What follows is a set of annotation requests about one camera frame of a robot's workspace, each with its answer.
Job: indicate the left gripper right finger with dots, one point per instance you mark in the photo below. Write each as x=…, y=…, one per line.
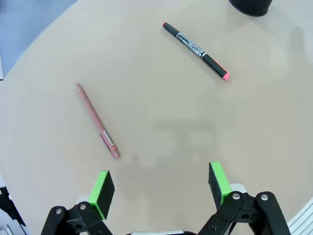
x=218, y=181

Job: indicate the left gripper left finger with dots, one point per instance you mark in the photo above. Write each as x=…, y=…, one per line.
x=102, y=191

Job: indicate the pink pen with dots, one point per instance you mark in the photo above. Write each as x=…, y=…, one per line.
x=94, y=115

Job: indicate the black mesh pen holder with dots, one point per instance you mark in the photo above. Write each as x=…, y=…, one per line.
x=252, y=7

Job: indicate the white slatted panel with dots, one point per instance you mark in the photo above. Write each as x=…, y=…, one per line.
x=303, y=218

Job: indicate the black marker with pink caps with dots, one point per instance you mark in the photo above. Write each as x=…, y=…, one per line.
x=193, y=46

